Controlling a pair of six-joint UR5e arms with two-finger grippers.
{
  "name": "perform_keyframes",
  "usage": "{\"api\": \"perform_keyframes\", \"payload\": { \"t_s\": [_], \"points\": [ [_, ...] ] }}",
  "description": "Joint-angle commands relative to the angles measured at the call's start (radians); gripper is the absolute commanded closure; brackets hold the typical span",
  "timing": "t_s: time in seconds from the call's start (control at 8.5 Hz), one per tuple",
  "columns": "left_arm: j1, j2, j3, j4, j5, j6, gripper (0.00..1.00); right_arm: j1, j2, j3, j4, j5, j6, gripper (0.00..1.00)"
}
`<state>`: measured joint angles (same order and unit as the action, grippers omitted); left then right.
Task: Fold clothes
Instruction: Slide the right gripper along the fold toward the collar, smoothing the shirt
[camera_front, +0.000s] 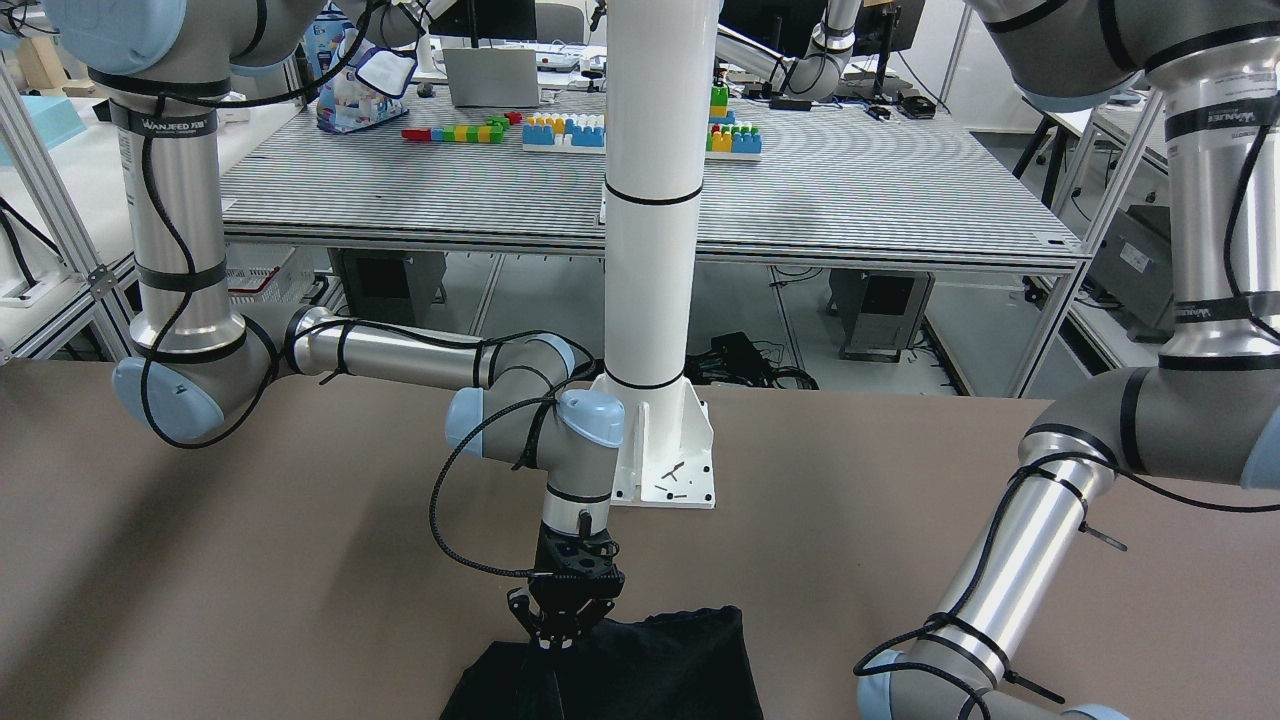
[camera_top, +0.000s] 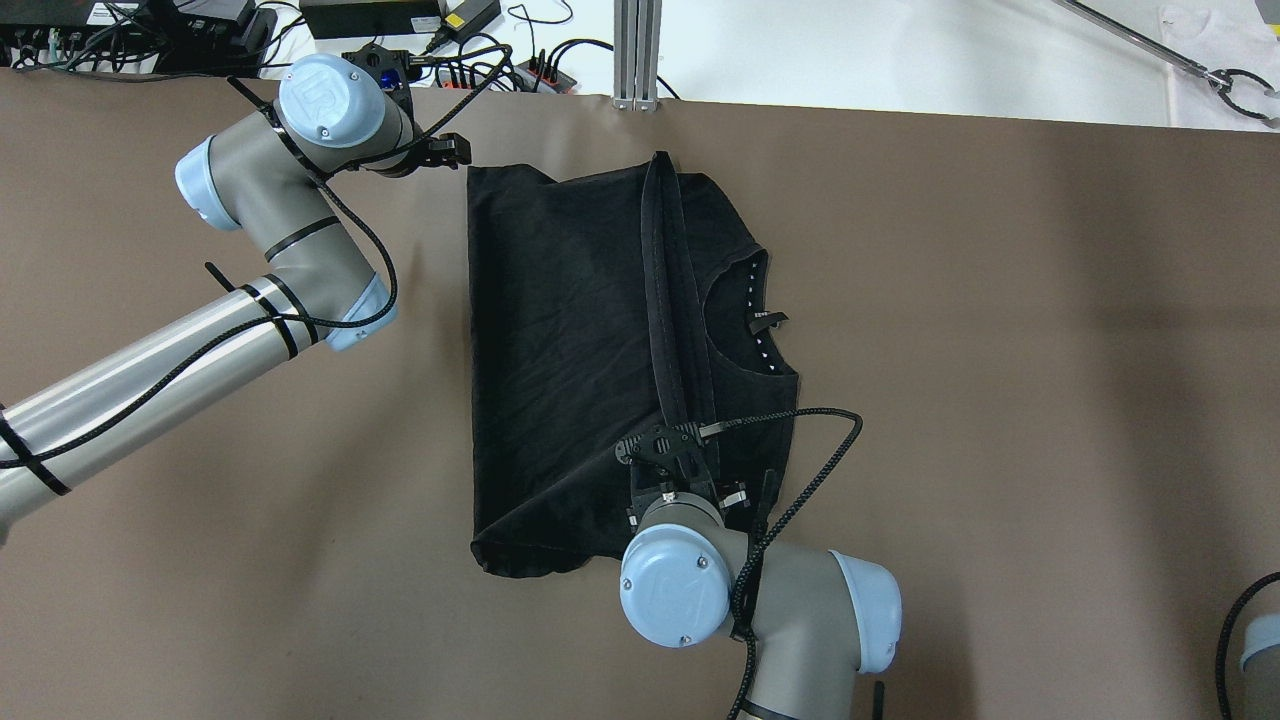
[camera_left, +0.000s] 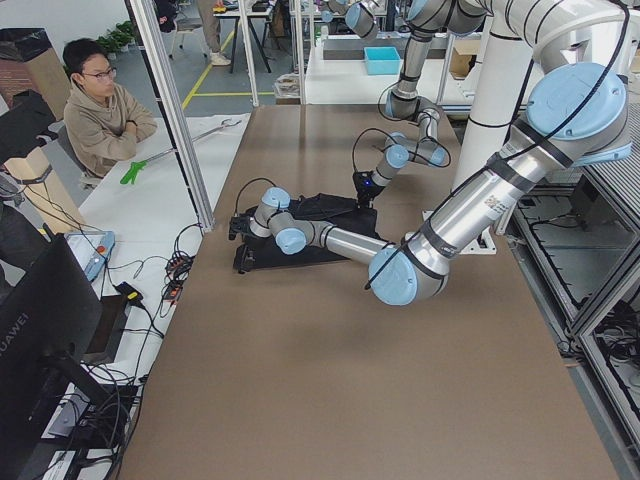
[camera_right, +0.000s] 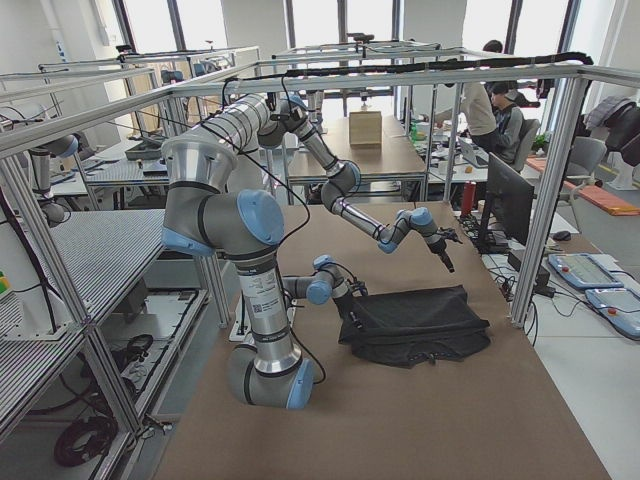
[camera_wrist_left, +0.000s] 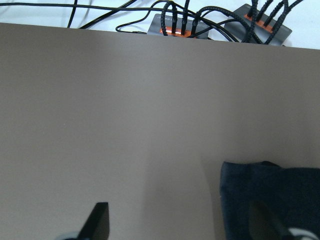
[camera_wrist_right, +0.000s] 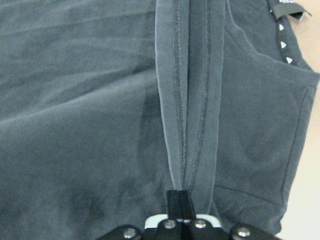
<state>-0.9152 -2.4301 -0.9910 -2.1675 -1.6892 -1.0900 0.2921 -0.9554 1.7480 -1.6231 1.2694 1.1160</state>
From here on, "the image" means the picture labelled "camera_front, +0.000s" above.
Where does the colourful toy block row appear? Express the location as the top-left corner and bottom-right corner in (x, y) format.
(399, 111), (524, 145)

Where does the striped back workbench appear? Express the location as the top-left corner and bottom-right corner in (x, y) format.
(218, 88), (1091, 398)

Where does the silver laptop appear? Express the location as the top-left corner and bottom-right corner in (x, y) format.
(442, 47), (541, 109)

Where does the black t-shirt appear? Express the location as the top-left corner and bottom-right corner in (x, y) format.
(440, 605), (764, 719)

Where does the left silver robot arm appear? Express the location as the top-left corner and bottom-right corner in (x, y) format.
(854, 1), (1279, 719)

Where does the blue white toy block set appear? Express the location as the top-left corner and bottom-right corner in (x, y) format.
(521, 113), (605, 155)

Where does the white plastic basket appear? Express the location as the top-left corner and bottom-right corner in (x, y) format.
(227, 243), (315, 305)

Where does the green blue toy block stack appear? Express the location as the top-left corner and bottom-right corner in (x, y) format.
(705, 85), (764, 161)

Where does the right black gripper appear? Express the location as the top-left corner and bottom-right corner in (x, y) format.
(506, 524), (625, 651)

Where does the blue white plastic bag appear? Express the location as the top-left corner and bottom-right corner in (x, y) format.
(303, 3), (419, 135)

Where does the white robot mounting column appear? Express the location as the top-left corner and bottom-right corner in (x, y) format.
(593, 1), (721, 509)

